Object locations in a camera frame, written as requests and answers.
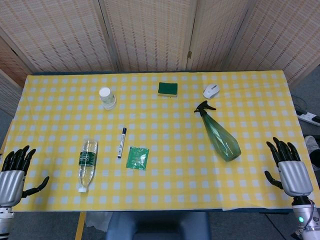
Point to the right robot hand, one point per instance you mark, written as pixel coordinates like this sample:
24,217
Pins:
295,177

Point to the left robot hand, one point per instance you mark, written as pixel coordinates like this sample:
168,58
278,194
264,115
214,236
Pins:
11,178

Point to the green spray bottle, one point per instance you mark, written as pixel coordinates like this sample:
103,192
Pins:
220,137

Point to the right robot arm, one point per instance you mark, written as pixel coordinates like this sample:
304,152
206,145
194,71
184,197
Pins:
305,217

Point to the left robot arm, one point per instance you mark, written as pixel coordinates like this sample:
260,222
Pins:
5,221

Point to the clear plastic water bottle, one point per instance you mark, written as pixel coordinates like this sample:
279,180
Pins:
87,162

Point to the white sneaker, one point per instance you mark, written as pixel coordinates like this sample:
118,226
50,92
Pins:
312,146

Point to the white power strip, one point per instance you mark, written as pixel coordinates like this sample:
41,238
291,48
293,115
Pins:
309,117

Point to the clear plastic bag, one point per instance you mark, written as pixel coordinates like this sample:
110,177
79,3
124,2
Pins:
98,221

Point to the blue white marker pen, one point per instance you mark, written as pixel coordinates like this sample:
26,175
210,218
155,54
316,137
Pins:
121,143

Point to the white computer mouse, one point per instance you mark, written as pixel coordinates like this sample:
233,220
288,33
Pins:
211,91

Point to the white paper cup stack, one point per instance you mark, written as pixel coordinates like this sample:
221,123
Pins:
107,97

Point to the green foil sachet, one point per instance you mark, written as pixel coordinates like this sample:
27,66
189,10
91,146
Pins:
137,158

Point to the yellow checkered tablecloth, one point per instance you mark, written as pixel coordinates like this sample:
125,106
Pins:
155,140

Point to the blue grey chair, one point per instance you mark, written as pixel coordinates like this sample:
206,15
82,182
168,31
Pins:
157,226

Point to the green yellow sponge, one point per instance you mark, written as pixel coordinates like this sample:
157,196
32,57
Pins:
168,89

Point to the woven folding screen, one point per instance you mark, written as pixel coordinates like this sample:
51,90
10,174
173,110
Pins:
155,35

